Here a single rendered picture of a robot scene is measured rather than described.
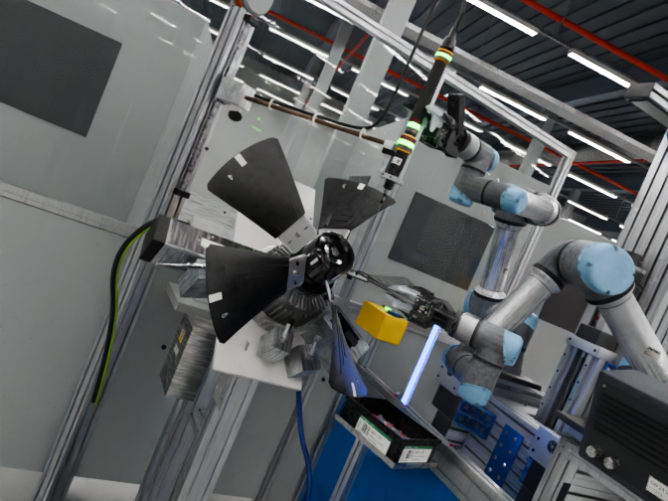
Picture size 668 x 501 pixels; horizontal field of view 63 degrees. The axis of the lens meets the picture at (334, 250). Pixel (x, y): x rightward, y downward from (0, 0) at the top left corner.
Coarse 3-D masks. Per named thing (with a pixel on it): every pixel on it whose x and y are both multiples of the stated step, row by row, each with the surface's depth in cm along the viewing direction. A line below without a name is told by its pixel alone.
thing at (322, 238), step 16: (320, 240) 136; (336, 240) 140; (288, 256) 144; (320, 256) 134; (336, 256) 138; (352, 256) 140; (304, 272) 141; (320, 272) 136; (336, 272) 135; (304, 288) 141; (320, 288) 144
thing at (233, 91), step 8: (224, 80) 172; (232, 80) 170; (224, 88) 171; (232, 88) 170; (240, 88) 168; (248, 88) 170; (216, 96) 172; (224, 96) 171; (232, 96) 169; (240, 96) 169; (224, 104) 177; (240, 104) 170; (248, 104) 173
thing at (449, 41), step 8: (456, 32) 142; (448, 40) 141; (440, 48) 144; (448, 48) 145; (400, 152) 143; (392, 160) 145; (400, 160) 143; (392, 168) 144; (400, 168) 144; (392, 184) 144
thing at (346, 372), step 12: (336, 312) 133; (336, 324) 131; (336, 336) 128; (336, 348) 126; (348, 348) 138; (336, 360) 125; (348, 360) 132; (336, 372) 123; (348, 372) 129; (336, 384) 122; (348, 384) 127; (360, 384) 135; (360, 396) 132
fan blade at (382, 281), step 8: (360, 272) 150; (368, 280) 144; (376, 280) 146; (384, 280) 153; (392, 280) 158; (400, 280) 161; (408, 280) 164; (384, 288) 144; (400, 296) 146; (408, 296) 150
